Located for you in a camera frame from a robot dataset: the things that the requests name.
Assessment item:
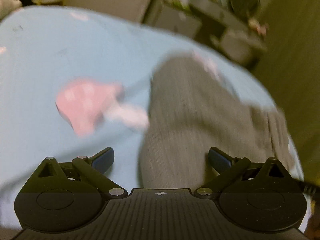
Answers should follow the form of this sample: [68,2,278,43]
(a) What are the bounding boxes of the grey sweatpants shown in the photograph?
[139,55,296,190]

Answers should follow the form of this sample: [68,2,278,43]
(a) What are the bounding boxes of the light blue bed sheet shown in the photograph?
[0,4,313,233]

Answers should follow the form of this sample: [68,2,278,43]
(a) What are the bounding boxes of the grey pleated curtain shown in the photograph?
[253,0,319,183]

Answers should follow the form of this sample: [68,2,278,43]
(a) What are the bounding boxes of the grey scalloped chair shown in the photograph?
[209,28,267,66]

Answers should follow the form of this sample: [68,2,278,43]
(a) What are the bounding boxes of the grey vanity desk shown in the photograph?
[189,0,257,38]

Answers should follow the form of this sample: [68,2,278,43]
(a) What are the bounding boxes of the pink plush on desk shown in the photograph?
[248,18,268,37]

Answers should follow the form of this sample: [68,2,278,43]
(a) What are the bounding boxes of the grey bedside cabinet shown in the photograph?
[147,4,202,38]

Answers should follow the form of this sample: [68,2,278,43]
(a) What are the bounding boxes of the round vanity mirror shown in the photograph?
[229,0,260,21]

